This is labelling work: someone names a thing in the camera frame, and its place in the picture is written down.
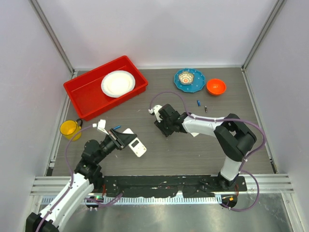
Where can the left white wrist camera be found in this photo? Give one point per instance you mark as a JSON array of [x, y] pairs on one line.
[[100, 126]]

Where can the blue ceramic plate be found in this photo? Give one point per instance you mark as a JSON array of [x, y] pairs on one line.
[[197, 85]]

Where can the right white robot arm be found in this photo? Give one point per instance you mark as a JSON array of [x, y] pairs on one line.
[[234, 137]]

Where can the orange plastic bowl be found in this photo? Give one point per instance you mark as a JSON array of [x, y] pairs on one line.
[[216, 87]]

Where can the white paper plate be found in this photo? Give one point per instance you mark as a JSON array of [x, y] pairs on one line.
[[117, 83]]

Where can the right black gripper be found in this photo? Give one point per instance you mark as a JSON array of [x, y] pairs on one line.
[[166, 132]]

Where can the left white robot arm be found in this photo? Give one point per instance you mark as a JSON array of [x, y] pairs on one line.
[[86, 177]]

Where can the white slotted cable duct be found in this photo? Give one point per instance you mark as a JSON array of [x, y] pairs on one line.
[[178, 199]]

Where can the white remote control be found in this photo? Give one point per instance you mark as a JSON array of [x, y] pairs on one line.
[[134, 143]]

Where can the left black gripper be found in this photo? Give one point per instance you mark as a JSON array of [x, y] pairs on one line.
[[120, 139]]

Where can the red plastic bin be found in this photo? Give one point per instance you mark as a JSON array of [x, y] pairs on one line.
[[87, 96]]

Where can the small patterned flower bowl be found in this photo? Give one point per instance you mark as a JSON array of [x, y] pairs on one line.
[[186, 78]]

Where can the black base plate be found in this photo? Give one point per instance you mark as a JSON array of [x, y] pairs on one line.
[[164, 186]]

